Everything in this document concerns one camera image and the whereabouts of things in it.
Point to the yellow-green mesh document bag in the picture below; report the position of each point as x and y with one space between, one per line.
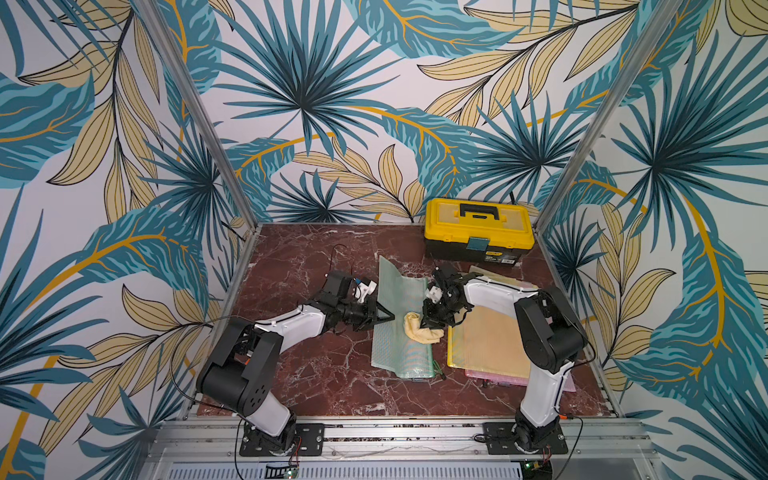
490 341

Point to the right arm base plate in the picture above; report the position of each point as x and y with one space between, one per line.
509 438

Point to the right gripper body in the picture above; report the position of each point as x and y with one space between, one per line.
436 306

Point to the green-zip clear mesh bag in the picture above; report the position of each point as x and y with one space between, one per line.
392 349

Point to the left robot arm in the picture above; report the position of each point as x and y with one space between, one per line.
240 370

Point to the pink red-zip mesh bag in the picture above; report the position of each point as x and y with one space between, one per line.
497 378

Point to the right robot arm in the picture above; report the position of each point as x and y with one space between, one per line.
552 339

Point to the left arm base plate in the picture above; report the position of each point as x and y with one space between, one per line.
305 438

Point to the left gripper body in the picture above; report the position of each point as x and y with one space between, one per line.
361 315

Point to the cream wiping cloth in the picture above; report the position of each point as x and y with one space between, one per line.
422 335

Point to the aluminium front rail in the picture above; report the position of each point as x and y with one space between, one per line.
402 448

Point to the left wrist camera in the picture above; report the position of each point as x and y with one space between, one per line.
363 289

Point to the yellow black toolbox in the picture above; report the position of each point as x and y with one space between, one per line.
478 232

